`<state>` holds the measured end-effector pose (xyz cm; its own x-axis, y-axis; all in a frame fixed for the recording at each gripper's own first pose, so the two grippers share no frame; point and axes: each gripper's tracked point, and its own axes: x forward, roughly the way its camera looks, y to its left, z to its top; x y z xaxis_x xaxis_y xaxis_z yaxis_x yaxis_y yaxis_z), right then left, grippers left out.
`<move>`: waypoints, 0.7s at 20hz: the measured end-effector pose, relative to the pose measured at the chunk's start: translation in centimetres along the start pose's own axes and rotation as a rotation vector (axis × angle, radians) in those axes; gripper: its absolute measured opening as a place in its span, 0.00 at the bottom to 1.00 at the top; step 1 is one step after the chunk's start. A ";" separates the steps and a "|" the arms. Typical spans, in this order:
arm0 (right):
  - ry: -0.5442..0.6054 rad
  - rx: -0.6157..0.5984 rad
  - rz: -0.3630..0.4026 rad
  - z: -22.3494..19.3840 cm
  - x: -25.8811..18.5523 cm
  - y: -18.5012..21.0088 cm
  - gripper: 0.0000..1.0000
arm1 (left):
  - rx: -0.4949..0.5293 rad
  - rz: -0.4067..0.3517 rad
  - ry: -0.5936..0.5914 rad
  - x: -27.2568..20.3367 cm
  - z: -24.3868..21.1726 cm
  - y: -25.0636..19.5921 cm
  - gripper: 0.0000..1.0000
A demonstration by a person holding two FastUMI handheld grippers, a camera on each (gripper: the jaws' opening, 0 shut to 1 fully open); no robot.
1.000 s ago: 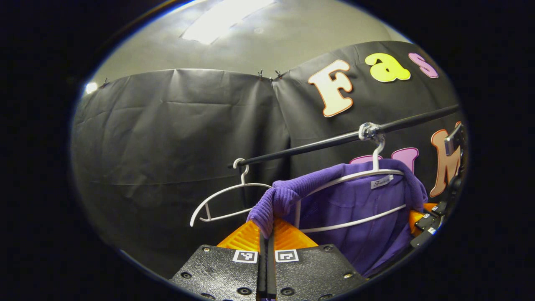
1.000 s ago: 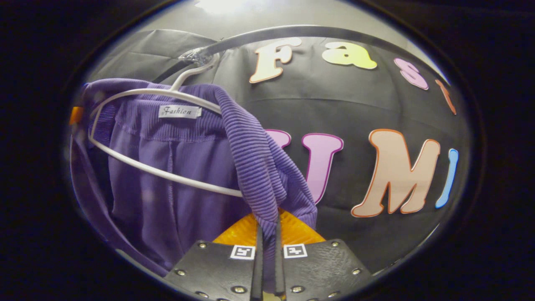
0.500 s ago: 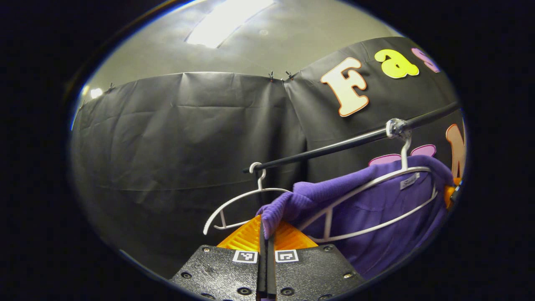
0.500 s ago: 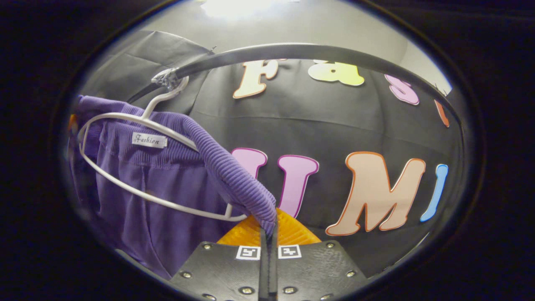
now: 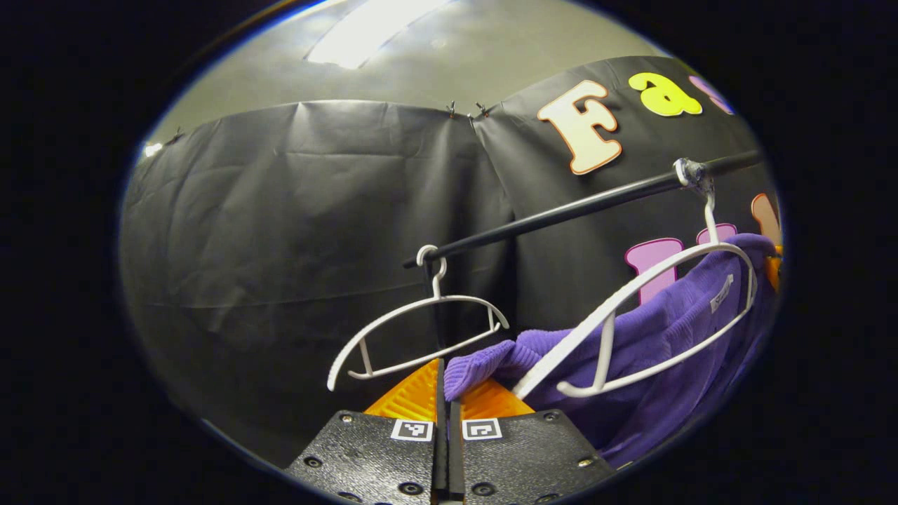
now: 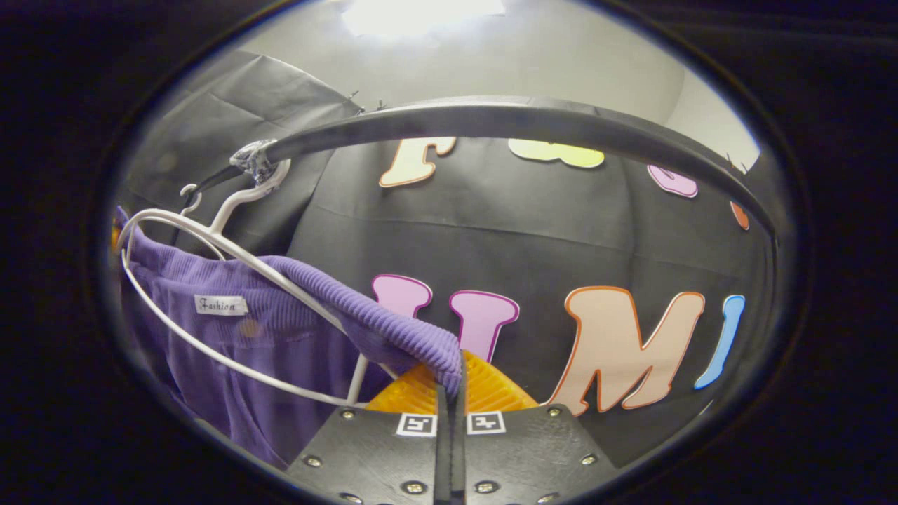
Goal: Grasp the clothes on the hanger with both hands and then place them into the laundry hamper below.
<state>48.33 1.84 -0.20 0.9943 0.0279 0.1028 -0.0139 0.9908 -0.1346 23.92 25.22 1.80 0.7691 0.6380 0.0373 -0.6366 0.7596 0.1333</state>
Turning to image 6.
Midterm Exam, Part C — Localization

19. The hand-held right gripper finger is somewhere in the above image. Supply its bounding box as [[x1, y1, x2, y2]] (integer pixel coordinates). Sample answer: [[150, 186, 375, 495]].
[[285, 361, 451, 505], [451, 349, 619, 505]]

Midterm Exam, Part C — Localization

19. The purple shirt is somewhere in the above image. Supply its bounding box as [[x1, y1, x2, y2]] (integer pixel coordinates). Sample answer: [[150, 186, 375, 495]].
[[116, 207, 464, 469]]

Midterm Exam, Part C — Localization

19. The black metal clothes rack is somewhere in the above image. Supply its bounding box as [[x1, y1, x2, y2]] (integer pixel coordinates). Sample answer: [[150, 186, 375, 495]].
[[186, 96, 779, 239]]

